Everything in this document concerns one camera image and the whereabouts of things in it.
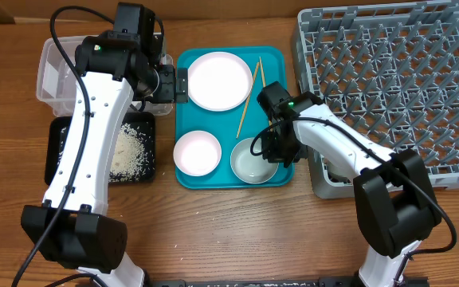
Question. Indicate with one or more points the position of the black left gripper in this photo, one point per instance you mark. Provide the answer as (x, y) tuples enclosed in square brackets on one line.
[(168, 92)]

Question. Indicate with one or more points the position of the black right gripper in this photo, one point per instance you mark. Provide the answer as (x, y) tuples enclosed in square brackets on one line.
[(268, 155)]

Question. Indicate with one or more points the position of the pink bowl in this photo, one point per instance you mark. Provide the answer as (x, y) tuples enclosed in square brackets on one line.
[(197, 153)]

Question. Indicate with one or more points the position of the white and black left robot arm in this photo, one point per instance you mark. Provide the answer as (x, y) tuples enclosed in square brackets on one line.
[(113, 69)]

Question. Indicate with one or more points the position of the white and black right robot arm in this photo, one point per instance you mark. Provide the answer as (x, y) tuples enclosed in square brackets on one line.
[(396, 207)]

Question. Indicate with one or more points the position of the black waste tray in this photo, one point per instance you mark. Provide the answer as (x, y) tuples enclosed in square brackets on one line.
[(58, 132)]

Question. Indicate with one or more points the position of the clear plastic waste bin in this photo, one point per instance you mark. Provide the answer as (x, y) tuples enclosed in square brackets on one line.
[(57, 87)]

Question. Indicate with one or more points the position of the grey dishwasher rack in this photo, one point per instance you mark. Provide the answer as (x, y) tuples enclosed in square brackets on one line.
[(391, 72)]

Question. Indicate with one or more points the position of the grey-green bowl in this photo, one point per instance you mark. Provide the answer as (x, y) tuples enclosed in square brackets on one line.
[(249, 168)]

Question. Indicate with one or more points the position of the large white round plate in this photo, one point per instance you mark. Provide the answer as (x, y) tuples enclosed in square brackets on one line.
[(219, 81)]

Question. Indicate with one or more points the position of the left wooden chopstick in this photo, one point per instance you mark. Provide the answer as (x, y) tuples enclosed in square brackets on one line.
[(247, 101)]

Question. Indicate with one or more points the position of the teal plastic serving tray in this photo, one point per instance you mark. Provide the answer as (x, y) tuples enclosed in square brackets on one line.
[(223, 125)]

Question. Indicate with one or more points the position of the black rail at table edge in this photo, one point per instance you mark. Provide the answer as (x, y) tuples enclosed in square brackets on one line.
[(253, 282)]

